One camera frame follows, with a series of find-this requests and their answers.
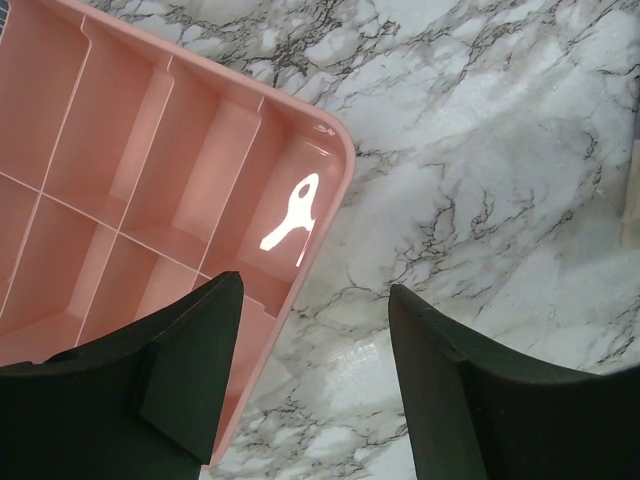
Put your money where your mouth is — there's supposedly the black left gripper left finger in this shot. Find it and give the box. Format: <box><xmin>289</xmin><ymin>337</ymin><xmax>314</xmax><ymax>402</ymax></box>
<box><xmin>1</xmin><ymin>271</ymin><xmax>244</xmax><ymax>479</ymax></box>

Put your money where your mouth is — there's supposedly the pink compartment organizer tray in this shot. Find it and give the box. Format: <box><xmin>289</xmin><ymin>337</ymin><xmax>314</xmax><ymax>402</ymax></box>
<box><xmin>1</xmin><ymin>1</ymin><xmax>355</xmax><ymax>471</ymax></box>

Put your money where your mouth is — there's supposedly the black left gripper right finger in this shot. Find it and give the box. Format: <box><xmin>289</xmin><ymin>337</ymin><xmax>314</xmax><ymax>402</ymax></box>
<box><xmin>388</xmin><ymin>285</ymin><xmax>639</xmax><ymax>479</ymax></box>

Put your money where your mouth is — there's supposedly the grey striped item in tray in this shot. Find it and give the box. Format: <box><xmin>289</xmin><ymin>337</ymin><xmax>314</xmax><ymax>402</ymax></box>
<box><xmin>0</xmin><ymin>0</ymin><xmax>10</xmax><ymax>32</ymax></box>

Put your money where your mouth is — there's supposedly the grey cream underwear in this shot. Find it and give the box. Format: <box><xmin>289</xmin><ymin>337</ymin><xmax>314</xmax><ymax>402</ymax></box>
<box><xmin>621</xmin><ymin>139</ymin><xmax>639</xmax><ymax>248</ymax></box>

